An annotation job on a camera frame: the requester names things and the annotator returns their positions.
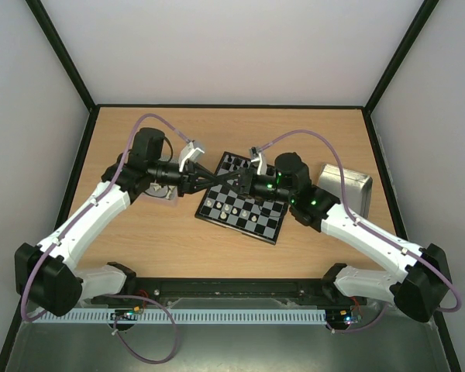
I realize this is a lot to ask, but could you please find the right metal tray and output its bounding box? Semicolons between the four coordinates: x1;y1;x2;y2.
317;164;373;219

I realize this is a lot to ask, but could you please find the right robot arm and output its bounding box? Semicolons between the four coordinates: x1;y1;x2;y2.
217;153;451;322

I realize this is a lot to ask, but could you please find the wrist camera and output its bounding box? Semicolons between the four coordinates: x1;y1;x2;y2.
249;146;267;175
178;140;205;173

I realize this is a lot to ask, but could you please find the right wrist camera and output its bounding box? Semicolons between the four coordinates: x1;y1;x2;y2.
249;146;267;175

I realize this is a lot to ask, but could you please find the black white chessboard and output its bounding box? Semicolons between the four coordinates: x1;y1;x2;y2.
195;151;291;246

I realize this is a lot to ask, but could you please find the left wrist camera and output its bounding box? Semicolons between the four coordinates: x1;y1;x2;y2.
178;140;205;173

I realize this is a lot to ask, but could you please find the black metal frame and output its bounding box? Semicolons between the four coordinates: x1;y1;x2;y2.
0;0;463;372

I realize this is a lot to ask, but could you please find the left metal tray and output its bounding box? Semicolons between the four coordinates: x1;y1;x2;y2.
142;182;178;206

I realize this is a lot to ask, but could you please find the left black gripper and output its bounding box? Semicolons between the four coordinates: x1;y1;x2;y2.
150;161;220;198

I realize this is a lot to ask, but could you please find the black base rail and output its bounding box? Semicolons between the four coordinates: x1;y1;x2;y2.
92;277;373;307

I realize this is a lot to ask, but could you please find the metal tray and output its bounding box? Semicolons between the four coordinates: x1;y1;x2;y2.
142;182;178;206
317;164;373;219

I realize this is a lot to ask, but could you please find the light blue cable duct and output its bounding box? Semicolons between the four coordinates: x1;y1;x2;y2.
36;308;326;326

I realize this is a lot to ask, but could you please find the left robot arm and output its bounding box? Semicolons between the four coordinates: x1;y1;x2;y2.
14;127;229;322

